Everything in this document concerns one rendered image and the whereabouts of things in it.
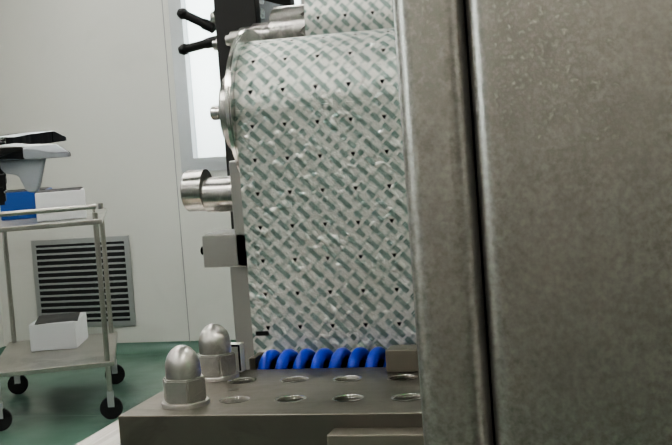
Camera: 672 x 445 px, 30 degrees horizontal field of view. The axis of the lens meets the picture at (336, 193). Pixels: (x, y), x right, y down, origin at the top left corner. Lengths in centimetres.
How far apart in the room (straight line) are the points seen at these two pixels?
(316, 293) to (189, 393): 19
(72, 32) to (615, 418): 723
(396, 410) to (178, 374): 17
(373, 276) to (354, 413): 21
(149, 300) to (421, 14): 710
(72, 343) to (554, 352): 592
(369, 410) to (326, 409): 3
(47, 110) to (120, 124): 46
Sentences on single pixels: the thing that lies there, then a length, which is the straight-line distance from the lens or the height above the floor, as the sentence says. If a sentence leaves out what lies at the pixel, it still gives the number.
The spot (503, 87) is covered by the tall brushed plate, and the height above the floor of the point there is 124.
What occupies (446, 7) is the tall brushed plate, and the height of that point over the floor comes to 125.
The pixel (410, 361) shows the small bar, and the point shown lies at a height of 104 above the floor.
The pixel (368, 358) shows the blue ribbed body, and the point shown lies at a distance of 105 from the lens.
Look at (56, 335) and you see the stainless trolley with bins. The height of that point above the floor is 33.
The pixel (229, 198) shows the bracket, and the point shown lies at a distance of 119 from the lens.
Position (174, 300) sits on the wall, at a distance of 723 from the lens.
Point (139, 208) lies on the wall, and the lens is 725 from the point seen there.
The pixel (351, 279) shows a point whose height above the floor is 110.
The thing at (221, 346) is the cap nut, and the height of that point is 106.
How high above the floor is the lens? 123
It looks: 3 degrees down
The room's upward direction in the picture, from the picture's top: 4 degrees counter-clockwise
